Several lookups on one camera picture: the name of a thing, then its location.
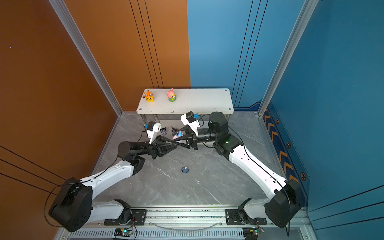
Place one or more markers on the black purple kuromi figure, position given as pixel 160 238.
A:
pixel 164 131

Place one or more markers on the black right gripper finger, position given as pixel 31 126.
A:
pixel 188 133
pixel 186 144

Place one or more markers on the aluminium corner post left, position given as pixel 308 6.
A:
pixel 76 36

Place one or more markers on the circuit board right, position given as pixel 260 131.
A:
pixel 252 233

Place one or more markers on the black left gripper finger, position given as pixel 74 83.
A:
pixel 164 149
pixel 162 141

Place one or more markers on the aluminium corner post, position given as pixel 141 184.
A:
pixel 295 36
pixel 76 36

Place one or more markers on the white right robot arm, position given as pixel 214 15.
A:
pixel 283 197

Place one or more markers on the pink pig toy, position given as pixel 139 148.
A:
pixel 171 95

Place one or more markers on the green circuit board left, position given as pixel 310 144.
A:
pixel 124 233

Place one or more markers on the white two-tier metal shelf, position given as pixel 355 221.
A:
pixel 199 101

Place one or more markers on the grey donkey toy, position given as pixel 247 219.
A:
pixel 185 170

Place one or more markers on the aluminium corner post right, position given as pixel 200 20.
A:
pixel 295 36

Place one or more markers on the blue small toy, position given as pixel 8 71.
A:
pixel 177 135

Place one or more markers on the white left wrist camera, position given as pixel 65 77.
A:
pixel 153 130

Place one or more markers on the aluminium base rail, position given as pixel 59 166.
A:
pixel 192 223

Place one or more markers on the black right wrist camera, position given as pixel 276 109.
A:
pixel 191 120

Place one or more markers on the orange fox toy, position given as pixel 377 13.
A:
pixel 149 96

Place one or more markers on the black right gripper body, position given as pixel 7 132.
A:
pixel 207 135

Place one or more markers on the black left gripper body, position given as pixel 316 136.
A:
pixel 151 151

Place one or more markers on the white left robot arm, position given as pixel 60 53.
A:
pixel 75 204

